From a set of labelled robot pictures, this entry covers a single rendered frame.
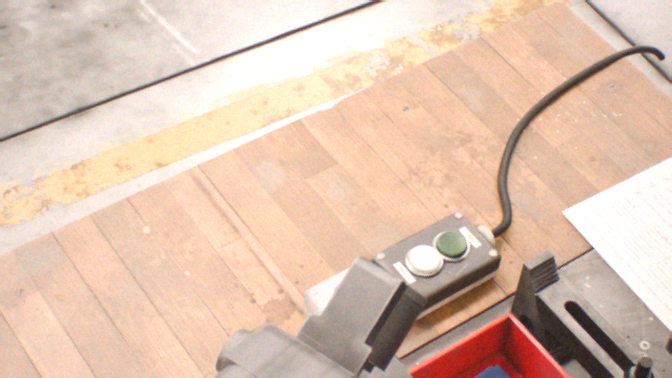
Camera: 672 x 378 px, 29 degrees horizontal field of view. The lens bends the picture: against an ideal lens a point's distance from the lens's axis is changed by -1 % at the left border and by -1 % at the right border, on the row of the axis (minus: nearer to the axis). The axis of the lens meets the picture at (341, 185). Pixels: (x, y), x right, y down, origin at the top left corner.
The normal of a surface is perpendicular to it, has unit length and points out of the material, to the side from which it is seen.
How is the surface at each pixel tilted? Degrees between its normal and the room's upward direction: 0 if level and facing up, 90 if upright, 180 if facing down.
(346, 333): 29
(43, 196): 0
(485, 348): 90
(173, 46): 0
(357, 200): 0
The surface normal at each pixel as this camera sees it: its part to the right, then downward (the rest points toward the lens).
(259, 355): 0.22, -0.80
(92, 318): 0.06, -0.65
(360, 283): -0.23, -0.27
